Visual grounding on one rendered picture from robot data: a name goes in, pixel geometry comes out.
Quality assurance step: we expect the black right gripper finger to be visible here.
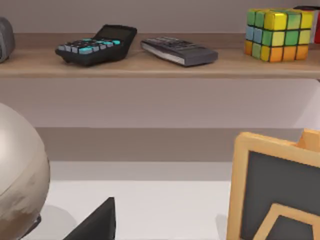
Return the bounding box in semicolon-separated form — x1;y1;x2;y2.
62;196;116;240

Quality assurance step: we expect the beige globe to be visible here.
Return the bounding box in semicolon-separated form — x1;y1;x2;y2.
0;102;51;240

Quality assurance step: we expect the wooden shelf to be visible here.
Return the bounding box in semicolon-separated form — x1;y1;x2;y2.
0;32;320;79

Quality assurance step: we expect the black calculator with teal keys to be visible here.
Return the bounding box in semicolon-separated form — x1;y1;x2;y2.
54;23;138;68

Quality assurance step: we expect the wooden framed blackboard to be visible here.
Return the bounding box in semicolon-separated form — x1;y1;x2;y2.
226;128;320;240

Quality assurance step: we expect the grey calculator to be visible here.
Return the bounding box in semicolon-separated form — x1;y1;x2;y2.
140;36;219;68

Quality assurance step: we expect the grey rounded object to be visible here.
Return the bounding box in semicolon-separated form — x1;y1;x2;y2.
0;16;16;64

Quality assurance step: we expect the multicoloured puzzle cube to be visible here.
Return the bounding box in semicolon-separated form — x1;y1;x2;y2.
243;7;315;63

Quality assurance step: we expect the red and white puzzle cube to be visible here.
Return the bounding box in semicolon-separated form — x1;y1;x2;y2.
292;5;320;45

